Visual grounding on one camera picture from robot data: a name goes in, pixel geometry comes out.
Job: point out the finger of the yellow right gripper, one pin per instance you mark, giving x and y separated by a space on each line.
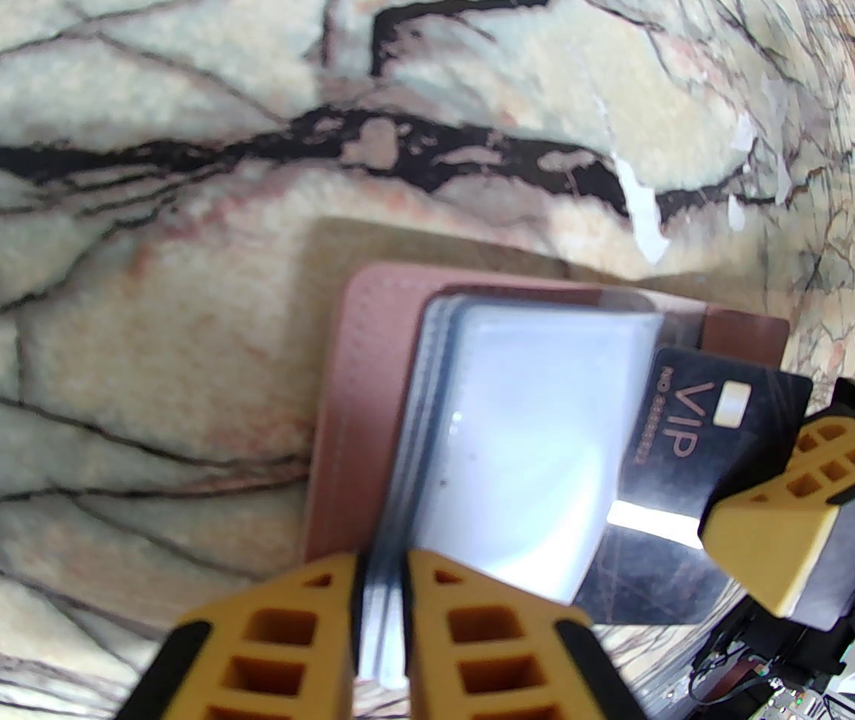
757 537

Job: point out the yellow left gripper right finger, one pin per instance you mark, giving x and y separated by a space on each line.
457 589

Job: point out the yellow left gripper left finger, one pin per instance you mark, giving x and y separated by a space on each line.
300 589

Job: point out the black VIP card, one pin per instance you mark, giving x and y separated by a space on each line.
697 432

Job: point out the pink leather card holder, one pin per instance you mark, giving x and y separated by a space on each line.
367 402

